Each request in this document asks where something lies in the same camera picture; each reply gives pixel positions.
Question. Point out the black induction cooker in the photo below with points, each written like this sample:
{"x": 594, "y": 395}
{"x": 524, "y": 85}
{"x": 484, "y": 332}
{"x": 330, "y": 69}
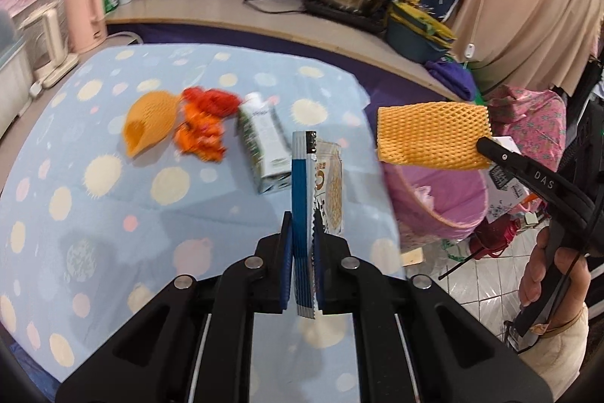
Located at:
{"x": 344, "y": 13}

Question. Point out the bin with purple liner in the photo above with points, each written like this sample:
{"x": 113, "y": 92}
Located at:
{"x": 448, "y": 204}

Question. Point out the pink pineapple print cloth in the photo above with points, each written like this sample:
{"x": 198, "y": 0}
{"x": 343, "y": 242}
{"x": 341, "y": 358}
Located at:
{"x": 528, "y": 119}

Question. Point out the blue dotted table cover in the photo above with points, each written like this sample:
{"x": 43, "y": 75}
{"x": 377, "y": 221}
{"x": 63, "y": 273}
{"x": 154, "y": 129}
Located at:
{"x": 141, "y": 214}

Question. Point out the dark blue basin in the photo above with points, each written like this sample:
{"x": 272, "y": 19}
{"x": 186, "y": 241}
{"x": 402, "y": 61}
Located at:
{"x": 415, "y": 44}

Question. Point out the blue white snack packet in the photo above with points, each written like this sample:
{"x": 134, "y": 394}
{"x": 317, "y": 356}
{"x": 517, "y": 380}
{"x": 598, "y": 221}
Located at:
{"x": 302, "y": 176}

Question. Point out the white cardboard carry box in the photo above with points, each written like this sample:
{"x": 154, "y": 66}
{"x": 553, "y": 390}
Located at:
{"x": 507, "y": 186}

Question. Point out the person's right forearm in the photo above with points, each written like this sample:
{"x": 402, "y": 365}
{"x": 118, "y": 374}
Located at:
{"x": 559, "y": 351}

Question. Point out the red thermos flask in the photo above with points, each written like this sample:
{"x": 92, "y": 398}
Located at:
{"x": 495, "y": 237}

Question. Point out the white electric kettle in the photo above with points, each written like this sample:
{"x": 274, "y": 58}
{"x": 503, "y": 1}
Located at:
{"x": 47, "y": 39}

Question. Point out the white plastic container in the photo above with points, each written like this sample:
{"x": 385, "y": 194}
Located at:
{"x": 12, "y": 72}

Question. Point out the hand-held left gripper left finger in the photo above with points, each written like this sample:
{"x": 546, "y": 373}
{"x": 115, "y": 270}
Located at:
{"x": 287, "y": 271}

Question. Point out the purple towel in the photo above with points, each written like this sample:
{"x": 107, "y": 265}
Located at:
{"x": 453, "y": 79}

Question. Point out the pink electric kettle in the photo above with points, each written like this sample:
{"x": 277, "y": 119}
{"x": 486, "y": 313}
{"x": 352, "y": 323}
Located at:
{"x": 87, "y": 13}

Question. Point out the wooden counter board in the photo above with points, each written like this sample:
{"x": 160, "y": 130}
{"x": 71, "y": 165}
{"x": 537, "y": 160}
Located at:
{"x": 283, "y": 18}

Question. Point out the orange foam fruit net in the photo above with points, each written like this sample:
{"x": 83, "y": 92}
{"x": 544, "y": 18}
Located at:
{"x": 151, "y": 124}
{"x": 434, "y": 134}

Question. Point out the white milk carton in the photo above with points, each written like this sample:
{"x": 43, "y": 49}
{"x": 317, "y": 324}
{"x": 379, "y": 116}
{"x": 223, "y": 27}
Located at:
{"x": 264, "y": 138}

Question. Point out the person's right hand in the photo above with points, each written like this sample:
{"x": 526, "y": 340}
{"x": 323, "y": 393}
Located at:
{"x": 576, "y": 285}

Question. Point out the small wooden stool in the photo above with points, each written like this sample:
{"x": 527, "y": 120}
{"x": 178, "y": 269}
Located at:
{"x": 413, "y": 258}

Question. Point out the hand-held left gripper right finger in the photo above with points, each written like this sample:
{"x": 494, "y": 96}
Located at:
{"x": 318, "y": 271}

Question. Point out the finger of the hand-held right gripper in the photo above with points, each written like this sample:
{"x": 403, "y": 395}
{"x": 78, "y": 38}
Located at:
{"x": 533, "y": 176}

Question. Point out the crumpled red wrapper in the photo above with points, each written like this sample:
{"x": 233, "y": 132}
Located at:
{"x": 212, "y": 101}

